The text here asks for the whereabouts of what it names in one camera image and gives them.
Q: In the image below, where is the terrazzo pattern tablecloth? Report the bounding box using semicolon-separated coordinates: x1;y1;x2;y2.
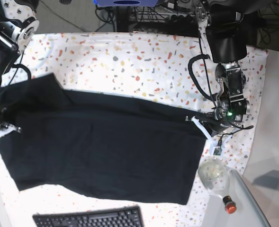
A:
0;33;268;227

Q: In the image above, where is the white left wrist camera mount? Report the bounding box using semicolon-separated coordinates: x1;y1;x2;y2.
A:
185;116;233;157

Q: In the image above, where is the black power strip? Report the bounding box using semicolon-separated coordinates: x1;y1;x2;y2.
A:
130;11;196;23

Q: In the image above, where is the clear glass bottle red cap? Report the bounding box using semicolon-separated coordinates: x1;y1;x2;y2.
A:
198;157;237;214

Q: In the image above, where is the blue box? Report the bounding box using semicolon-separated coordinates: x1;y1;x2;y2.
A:
93;0;164;7

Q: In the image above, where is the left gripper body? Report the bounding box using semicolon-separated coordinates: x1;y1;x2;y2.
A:
196;94;252;136

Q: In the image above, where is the black t-shirt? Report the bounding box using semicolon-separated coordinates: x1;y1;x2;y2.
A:
0;74;206;205

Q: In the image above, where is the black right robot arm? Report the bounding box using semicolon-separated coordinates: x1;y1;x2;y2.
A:
0;0;39;136

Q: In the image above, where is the black computer keyboard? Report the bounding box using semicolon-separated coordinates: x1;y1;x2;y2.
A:
32;206;144;227

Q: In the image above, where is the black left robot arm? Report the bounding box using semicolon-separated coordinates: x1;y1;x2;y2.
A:
188;0;262;136

